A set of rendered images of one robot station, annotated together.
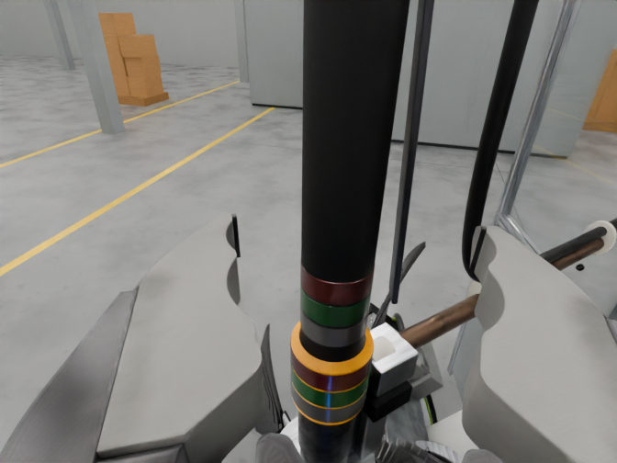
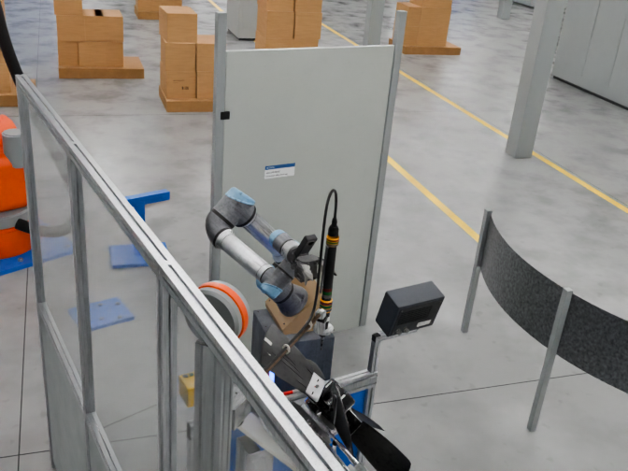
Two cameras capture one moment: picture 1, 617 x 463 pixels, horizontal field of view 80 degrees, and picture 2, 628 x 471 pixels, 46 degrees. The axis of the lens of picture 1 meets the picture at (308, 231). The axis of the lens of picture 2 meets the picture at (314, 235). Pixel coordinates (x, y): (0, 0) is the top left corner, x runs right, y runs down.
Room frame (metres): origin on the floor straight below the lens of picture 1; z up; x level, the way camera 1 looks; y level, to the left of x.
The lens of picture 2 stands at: (1.89, -1.34, 2.85)
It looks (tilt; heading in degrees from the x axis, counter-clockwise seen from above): 26 degrees down; 145
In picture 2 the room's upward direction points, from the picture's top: 5 degrees clockwise
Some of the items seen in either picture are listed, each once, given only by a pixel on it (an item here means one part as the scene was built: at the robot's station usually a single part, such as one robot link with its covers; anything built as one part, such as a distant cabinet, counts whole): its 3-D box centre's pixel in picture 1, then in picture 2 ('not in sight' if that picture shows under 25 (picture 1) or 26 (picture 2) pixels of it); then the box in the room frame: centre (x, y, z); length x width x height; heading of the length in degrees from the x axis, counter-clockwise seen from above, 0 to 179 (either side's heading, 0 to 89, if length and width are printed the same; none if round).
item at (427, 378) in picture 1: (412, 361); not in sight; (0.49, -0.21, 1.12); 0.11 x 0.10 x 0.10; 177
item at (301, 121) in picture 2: not in sight; (303, 193); (-1.61, 1.04, 1.10); 1.21 x 0.05 x 2.20; 87
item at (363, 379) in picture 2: not in sight; (288, 402); (-0.22, 0.11, 0.82); 0.90 x 0.04 x 0.08; 87
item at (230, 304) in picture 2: not in sight; (218, 313); (0.52, -0.63, 1.88); 0.17 x 0.15 x 0.16; 177
